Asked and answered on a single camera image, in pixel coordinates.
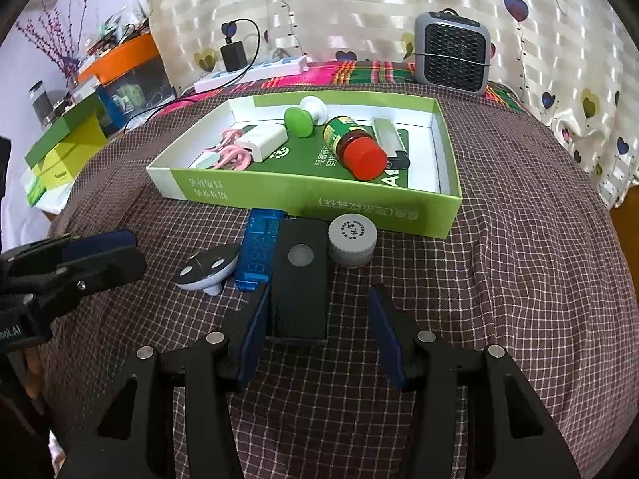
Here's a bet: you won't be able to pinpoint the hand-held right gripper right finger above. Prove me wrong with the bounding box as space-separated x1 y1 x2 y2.
368 283 582 479

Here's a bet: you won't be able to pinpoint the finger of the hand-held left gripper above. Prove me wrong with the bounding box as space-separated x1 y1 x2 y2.
30 247 148 321
10 230 139 276

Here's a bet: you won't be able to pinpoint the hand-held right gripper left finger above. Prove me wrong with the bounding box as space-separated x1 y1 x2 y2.
60 287 273 479

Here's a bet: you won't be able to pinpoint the black rectangular device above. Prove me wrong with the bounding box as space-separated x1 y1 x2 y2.
270 218 330 347

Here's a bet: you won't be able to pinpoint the grey round suction hook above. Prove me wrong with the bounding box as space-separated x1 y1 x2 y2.
175 244 242 296

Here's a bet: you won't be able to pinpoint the green cardboard box tray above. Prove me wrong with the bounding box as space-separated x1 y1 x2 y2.
146 91 464 239

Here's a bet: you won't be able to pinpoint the pink plastic hook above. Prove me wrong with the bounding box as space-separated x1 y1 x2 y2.
202 128 244 158
192 146 253 171

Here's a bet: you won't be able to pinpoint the white rectangular block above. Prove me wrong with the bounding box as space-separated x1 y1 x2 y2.
238 125 289 163

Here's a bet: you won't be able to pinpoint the silver lighter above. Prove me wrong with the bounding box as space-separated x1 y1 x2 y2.
370 117 411 170

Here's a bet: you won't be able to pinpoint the green suction cup hook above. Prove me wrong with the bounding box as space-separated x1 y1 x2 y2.
284 96 327 139

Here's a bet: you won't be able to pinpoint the small green box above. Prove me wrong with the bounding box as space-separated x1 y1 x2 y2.
25 172 48 208

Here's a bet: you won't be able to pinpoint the blue translucent usb tester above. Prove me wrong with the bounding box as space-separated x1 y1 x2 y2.
234 208 285 293

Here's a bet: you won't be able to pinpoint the yellow green cardboard box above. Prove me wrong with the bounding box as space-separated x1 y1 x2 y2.
37 115 108 190

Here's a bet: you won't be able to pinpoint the ribbed plastic bottle cap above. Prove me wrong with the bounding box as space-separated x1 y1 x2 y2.
328 213 378 267

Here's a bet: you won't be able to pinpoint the green lidded cardboard box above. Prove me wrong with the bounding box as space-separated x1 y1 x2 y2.
25 92 105 170

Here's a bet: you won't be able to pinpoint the brown checked blanket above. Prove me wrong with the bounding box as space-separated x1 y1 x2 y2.
37 80 632 479

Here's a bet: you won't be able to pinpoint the blue box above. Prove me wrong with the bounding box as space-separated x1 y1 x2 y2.
97 82 131 128

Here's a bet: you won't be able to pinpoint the glass jar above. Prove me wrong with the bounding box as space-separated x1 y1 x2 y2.
28 81 51 125

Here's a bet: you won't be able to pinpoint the orange lidded glass tank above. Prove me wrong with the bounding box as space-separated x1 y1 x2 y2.
77 32 175 121

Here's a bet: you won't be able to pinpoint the red capped medicine bottle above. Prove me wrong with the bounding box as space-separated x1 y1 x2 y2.
322 116 389 181

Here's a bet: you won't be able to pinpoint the purple flower branches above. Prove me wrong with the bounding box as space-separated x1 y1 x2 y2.
17 0 101 75

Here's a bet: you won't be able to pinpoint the black charger adapter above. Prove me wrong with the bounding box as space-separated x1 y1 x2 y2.
220 42 246 71

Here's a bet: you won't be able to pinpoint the white power strip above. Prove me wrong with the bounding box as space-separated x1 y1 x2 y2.
194 56 308 93

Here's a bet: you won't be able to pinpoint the colourful striped blanket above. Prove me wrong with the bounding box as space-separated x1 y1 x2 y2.
180 60 525 111

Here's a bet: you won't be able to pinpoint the grey portable space heater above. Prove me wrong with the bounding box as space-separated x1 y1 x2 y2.
413 8 492 98

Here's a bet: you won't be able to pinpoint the heart print curtain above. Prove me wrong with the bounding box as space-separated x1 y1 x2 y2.
140 0 639 210

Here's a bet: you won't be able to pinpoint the black charger cable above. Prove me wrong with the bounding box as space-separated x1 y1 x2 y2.
227 19 261 78

